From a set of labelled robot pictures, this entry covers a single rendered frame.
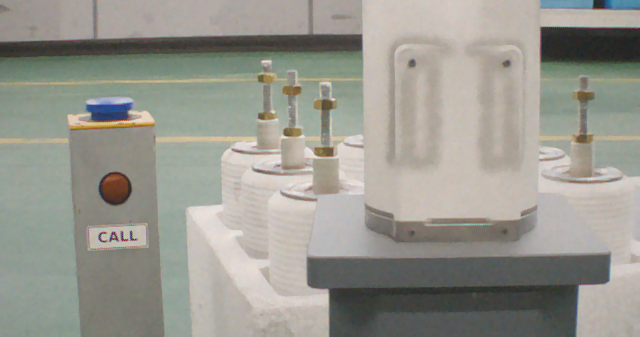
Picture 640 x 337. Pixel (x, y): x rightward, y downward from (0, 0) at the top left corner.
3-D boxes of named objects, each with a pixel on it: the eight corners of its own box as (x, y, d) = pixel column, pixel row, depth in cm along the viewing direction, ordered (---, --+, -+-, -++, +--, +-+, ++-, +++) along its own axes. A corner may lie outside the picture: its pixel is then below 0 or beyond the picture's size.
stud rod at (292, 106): (290, 154, 102) (289, 71, 101) (285, 152, 103) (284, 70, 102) (300, 153, 103) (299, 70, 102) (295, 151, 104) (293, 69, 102)
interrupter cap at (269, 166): (289, 182, 98) (289, 174, 98) (235, 171, 104) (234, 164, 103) (351, 171, 103) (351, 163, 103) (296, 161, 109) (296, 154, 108)
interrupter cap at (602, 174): (625, 173, 100) (626, 166, 100) (620, 188, 93) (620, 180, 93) (546, 169, 102) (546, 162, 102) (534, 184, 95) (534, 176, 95)
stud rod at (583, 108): (588, 159, 98) (590, 75, 97) (587, 161, 97) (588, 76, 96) (577, 159, 98) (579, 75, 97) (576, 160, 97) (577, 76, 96)
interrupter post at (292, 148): (292, 174, 102) (291, 138, 101) (274, 171, 103) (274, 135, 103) (311, 171, 103) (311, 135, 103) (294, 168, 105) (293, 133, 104)
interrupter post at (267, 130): (284, 151, 115) (284, 119, 114) (267, 154, 113) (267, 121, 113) (268, 148, 116) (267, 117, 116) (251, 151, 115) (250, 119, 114)
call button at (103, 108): (135, 125, 90) (135, 100, 89) (87, 128, 89) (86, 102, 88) (131, 119, 94) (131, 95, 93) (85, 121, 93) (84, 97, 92)
